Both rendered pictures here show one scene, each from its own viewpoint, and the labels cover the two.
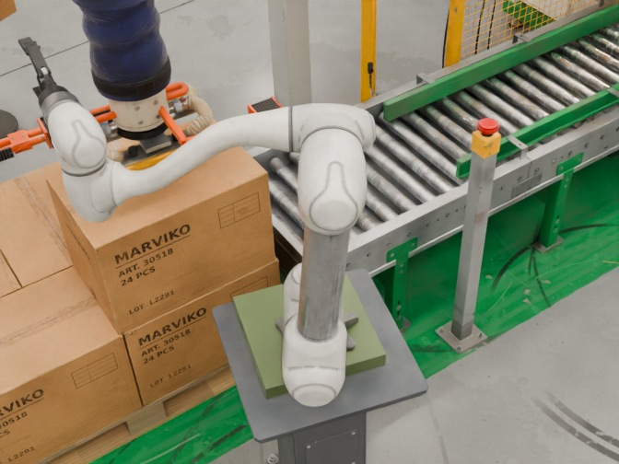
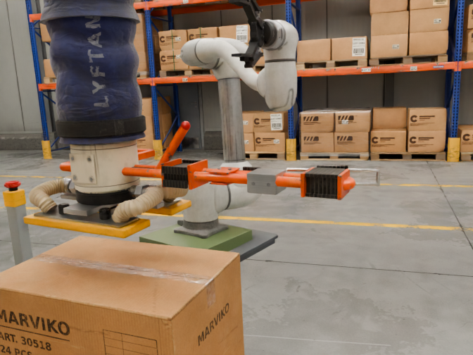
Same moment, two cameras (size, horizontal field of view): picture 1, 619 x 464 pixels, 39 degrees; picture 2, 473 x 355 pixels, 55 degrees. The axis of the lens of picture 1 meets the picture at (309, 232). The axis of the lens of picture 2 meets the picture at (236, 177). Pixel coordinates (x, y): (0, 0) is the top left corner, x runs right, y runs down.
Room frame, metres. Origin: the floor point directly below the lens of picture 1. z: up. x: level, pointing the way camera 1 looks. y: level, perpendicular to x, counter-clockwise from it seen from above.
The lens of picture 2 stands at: (2.59, 1.66, 1.44)
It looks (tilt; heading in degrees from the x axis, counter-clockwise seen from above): 12 degrees down; 234
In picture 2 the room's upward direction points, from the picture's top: 3 degrees counter-clockwise
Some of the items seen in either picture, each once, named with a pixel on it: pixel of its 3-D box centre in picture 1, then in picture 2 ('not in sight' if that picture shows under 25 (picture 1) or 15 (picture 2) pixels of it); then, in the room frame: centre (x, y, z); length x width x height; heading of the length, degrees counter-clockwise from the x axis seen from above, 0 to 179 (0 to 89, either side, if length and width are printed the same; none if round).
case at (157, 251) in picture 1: (165, 220); (122, 331); (2.18, 0.48, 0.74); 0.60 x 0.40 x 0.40; 121
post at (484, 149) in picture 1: (473, 245); (28, 291); (2.24, -0.59, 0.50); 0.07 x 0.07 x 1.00; 31
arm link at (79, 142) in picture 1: (79, 142); (281, 41); (1.55, 0.49, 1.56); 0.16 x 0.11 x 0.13; 28
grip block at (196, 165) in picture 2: (57, 129); (184, 173); (2.06, 0.71, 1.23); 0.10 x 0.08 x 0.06; 27
